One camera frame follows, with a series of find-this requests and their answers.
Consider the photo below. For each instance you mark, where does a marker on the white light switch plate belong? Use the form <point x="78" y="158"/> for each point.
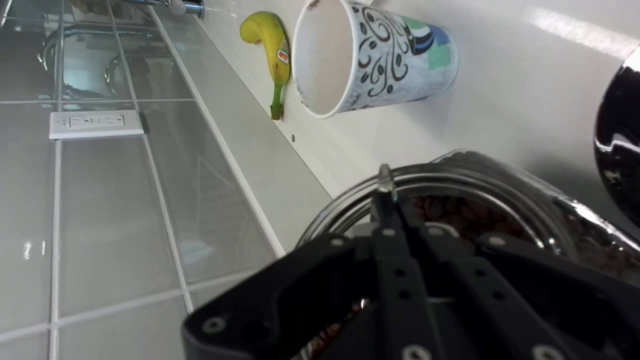
<point x="95" y="125"/>

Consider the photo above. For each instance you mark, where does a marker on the black jar lid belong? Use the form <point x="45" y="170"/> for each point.
<point x="616" y="137"/>

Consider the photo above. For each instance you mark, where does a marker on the glass jar of coffee beans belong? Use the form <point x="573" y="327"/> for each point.
<point x="475" y="195"/>

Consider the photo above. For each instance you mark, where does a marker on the patterned paper cup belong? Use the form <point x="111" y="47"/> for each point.
<point x="353" y="56"/>

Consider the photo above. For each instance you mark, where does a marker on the yellow banana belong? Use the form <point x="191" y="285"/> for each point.
<point x="269" y="31"/>

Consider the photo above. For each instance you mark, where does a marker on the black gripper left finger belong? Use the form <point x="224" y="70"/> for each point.
<point x="281" y="309"/>

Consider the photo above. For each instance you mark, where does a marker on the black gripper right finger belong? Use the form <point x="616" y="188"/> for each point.
<point x="502" y="298"/>

